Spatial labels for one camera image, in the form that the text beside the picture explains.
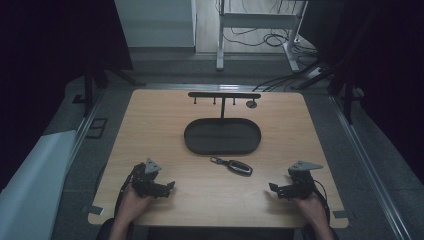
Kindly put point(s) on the black key rack with tray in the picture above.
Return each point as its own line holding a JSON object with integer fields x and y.
{"x": 222, "y": 136}

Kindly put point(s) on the grey tape strip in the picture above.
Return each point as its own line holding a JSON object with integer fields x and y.
{"x": 94, "y": 210}
{"x": 340, "y": 214}

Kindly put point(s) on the black tripod stand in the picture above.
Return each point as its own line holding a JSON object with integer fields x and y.
{"x": 95, "y": 80}

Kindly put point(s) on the metal floor rail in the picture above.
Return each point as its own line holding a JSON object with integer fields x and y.
{"x": 87, "y": 123}
{"x": 370, "y": 166}

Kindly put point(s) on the black metal stand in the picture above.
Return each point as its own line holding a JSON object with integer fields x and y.
{"x": 343, "y": 83}

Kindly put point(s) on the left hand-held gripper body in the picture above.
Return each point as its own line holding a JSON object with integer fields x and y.
{"x": 146, "y": 181}

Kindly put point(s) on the black car key fob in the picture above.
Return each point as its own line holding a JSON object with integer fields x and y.
{"x": 237, "y": 167}

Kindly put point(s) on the dark curtain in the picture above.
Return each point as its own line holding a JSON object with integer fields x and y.
{"x": 386, "y": 73}
{"x": 50, "y": 66}

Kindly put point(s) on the person's left hand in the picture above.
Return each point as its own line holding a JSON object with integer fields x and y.
{"x": 133, "y": 205}

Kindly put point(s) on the white cabinet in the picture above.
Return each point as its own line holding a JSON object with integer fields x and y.
{"x": 156, "y": 23}

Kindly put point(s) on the white metal desk frame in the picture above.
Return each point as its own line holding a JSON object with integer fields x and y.
{"x": 256, "y": 20}

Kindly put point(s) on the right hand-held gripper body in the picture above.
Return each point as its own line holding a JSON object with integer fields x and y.
{"x": 301, "y": 185}

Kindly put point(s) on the person's dark clothing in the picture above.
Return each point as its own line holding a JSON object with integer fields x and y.
{"x": 220, "y": 234}

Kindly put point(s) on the white power strip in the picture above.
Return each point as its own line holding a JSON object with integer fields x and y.
{"x": 314, "y": 72}

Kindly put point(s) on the person's right hand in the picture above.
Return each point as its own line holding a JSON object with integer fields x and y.
{"x": 311, "y": 210}

